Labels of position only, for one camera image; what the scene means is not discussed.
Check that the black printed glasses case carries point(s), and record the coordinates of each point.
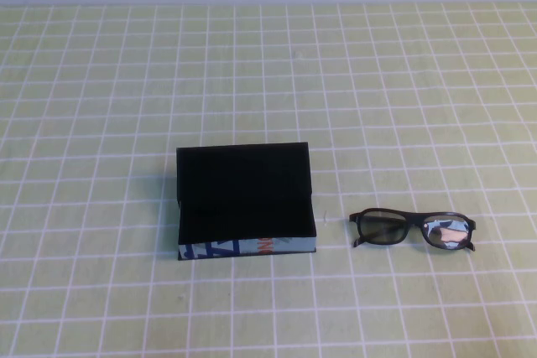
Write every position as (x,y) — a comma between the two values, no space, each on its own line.
(243,190)

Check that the black frame glasses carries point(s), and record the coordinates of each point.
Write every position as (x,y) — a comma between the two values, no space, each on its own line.
(419,213)

